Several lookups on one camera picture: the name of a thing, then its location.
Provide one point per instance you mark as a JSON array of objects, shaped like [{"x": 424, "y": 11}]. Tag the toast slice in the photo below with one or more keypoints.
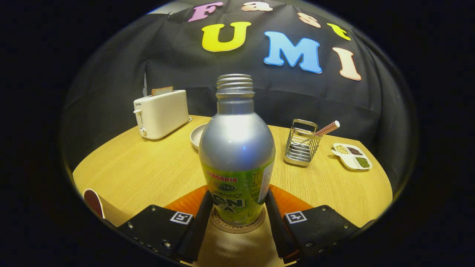
[{"x": 162, "y": 91}]

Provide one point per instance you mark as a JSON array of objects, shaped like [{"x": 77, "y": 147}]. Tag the red checkered stick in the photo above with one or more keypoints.
[{"x": 328, "y": 128}]

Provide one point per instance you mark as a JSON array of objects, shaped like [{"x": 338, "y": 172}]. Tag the white round plate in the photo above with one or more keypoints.
[{"x": 196, "y": 137}]

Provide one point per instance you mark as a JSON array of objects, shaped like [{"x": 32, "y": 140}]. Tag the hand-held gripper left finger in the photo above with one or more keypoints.
[{"x": 198, "y": 226}]

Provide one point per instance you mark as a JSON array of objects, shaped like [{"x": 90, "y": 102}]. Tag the silver bottle with green label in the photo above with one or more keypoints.
[{"x": 237, "y": 148}]

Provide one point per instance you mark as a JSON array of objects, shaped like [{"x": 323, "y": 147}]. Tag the black backdrop cloth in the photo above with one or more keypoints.
[{"x": 167, "y": 66}]

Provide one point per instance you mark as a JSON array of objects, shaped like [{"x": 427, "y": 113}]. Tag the white divided dish with beans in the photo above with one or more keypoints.
[{"x": 349, "y": 160}]

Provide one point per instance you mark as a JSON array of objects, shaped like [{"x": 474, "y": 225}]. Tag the wooden table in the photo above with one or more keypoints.
[{"x": 148, "y": 170}]

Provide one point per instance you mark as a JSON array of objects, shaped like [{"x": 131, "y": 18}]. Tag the white toaster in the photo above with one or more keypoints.
[{"x": 163, "y": 115}]

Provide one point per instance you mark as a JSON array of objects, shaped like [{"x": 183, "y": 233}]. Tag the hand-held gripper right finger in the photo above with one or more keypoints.
[{"x": 278, "y": 226}]

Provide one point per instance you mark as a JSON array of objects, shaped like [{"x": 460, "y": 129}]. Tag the round wooden coaster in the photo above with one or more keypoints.
[{"x": 237, "y": 228}]

